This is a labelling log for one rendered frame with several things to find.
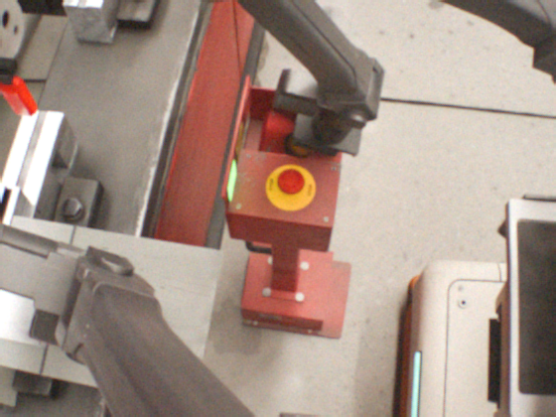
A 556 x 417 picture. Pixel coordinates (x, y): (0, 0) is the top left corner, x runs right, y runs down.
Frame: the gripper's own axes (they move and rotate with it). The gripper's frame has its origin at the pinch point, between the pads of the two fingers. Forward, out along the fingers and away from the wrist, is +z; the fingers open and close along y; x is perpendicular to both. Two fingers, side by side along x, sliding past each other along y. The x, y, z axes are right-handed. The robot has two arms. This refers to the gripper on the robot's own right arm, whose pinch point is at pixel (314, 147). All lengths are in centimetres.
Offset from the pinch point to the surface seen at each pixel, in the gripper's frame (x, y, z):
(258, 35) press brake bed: -62, 8, 74
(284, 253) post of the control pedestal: 10.0, -4.0, 30.7
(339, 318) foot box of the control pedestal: 14, -27, 65
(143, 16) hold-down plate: -9.0, 31.6, -11.9
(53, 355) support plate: 43, 29, -25
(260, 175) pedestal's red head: 8.9, 8.2, -5.5
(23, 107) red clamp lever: 21, 37, -40
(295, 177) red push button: 9.4, 3.7, -9.6
